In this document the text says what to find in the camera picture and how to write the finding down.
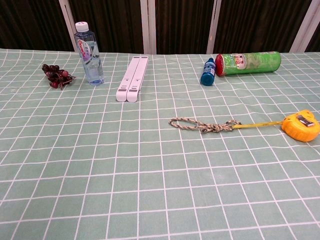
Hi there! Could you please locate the white frame post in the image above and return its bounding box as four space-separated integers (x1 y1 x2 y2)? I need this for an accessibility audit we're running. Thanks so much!
290 0 320 53
206 0 223 55
139 0 157 55
58 0 77 53

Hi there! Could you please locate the braided beige rope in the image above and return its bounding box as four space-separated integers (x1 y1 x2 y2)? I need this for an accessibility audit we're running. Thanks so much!
168 117 241 134

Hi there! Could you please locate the yellow tape measure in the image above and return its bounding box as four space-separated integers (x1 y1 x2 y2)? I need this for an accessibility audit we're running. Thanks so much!
232 111 320 143

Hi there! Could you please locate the green chips can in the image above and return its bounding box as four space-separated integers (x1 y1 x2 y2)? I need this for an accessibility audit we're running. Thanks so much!
215 51 282 77

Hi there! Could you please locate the white folded laptop stand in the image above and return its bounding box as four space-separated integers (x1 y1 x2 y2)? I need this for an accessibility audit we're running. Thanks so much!
115 56 149 103

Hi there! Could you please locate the small blue bottle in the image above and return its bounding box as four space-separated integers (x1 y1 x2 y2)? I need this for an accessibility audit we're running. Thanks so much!
200 57 216 87

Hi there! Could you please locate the dark red grape bunch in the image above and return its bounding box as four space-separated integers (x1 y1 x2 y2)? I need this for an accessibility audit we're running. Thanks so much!
41 63 77 90

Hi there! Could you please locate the dark pleated curtain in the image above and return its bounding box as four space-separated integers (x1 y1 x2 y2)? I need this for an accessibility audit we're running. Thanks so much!
0 0 320 55

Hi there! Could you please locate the clear plastic water bottle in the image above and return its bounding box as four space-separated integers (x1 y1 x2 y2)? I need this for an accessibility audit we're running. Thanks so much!
74 21 105 86

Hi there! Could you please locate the green checked tablecloth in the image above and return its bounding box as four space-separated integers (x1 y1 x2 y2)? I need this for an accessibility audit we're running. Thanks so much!
0 47 320 240

